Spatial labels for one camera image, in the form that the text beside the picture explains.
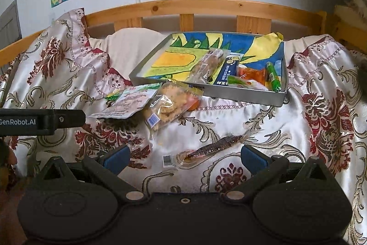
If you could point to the grey metal tray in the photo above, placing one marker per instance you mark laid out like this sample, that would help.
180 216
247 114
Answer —
229 97

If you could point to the green sausage stick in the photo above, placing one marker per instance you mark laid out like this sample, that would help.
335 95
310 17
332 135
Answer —
273 75

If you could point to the orange snack packet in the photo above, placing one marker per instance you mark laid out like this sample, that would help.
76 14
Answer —
252 72

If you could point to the printed satin blanket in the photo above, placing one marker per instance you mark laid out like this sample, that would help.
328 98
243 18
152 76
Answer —
315 118

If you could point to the wooden bed headboard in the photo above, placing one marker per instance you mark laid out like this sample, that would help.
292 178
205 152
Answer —
200 8

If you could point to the clear cracker packet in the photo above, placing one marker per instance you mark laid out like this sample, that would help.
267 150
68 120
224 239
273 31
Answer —
169 101

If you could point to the dried fish packet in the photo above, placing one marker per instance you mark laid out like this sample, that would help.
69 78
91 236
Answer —
212 146

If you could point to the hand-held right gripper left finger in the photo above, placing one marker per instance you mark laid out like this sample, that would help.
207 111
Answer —
117 159

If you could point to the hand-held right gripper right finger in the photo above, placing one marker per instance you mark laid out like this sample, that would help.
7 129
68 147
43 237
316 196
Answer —
253 159

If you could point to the clear brown snack packet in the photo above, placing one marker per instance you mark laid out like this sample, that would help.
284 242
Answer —
206 65

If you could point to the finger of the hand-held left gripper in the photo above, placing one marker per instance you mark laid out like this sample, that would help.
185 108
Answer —
70 118

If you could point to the person's left hand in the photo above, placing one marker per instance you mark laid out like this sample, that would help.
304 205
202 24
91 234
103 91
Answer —
11 159

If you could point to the blue snack packet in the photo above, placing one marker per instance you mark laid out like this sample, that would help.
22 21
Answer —
228 70

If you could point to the grey wall panel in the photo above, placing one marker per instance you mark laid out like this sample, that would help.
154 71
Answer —
8 24

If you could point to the dinosaur crayon drawing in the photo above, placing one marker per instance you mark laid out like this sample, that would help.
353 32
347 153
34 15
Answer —
177 58

